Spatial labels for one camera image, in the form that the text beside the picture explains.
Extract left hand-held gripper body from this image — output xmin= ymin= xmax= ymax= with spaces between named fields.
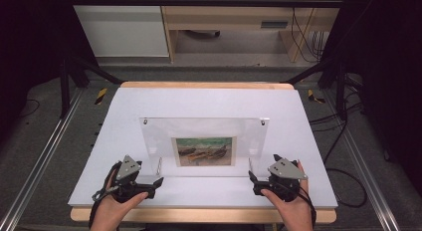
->
xmin=93 ymin=153 xmax=151 ymax=204

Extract black horizontal bar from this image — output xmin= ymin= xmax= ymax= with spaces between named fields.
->
xmin=67 ymin=0 xmax=344 ymax=9

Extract dark curtain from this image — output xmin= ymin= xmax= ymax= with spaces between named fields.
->
xmin=0 ymin=0 xmax=98 ymax=150
xmin=321 ymin=0 xmax=422 ymax=194

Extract person's left hand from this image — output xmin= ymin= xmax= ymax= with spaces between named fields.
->
xmin=91 ymin=166 xmax=149 ymax=227

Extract person's right hand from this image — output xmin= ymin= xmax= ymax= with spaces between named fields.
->
xmin=260 ymin=158 xmax=314 ymax=226

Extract aluminium floor rail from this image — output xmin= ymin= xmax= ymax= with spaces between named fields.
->
xmin=0 ymin=87 xmax=86 ymax=231
xmin=322 ymin=91 xmax=401 ymax=231

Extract yellow clamp left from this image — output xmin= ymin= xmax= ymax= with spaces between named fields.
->
xmin=95 ymin=87 xmax=109 ymax=107

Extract hand-held gripper cable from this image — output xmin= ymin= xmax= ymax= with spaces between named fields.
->
xmin=298 ymin=184 xmax=318 ymax=229
xmin=88 ymin=161 xmax=122 ymax=229

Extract black metal stand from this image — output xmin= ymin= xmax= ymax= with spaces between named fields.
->
xmin=59 ymin=56 xmax=124 ymax=119
xmin=281 ymin=56 xmax=350 ymax=121

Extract yellow clamp right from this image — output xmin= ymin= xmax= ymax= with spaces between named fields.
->
xmin=306 ymin=88 xmax=327 ymax=106

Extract thin black floor cable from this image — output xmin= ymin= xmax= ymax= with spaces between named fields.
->
xmin=18 ymin=98 xmax=41 ymax=119

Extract painted boats picture card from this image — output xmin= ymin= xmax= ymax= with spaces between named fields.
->
xmin=171 ymin=135 xmax=238 ymax=168

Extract wooden table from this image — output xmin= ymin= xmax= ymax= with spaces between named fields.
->
xmin=70 ymin=81 xmax=337 ymax=224

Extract black hanging cables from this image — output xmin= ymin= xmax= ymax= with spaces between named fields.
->
xmin=290 ymin=0 xmax=328 ymax=64

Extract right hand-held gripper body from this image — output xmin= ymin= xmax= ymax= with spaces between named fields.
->
xmin=264 ymin=156 xmax=309 ymax=203

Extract yellow clamp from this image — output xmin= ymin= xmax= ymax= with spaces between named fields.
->
xmin=95 ymin=87 xmax=109 ymax=107
xmin=306 ymin=88 xmax=327 ymax=106

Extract bundle of black floor cables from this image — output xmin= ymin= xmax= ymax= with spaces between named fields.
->
xmin=309 ymin=73 xmax=366 ymax=133

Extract left hand-held gripper cable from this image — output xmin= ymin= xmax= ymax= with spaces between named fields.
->
xmin=88 ymin=161 xmax=122 ymax=229

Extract clear acrylic photo frame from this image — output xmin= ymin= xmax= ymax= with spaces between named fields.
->
xmin=138 ymin=116 xmax=271 ymax=178

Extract white cabinet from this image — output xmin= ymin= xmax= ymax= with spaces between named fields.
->
xmin=67 ymin=0 xmax=170 ymax=59

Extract right hand-held gripper cable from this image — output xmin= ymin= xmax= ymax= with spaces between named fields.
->
xmin=298 ymin=184 xmax=318 ymax=229

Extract white table board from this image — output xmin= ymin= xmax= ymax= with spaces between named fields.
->
xmin=68 ymin=87 xmax=338 ymax=209

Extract light wooden desk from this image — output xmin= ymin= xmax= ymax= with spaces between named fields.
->
xmin=157 ymin=0 xmax=345 ymax=64

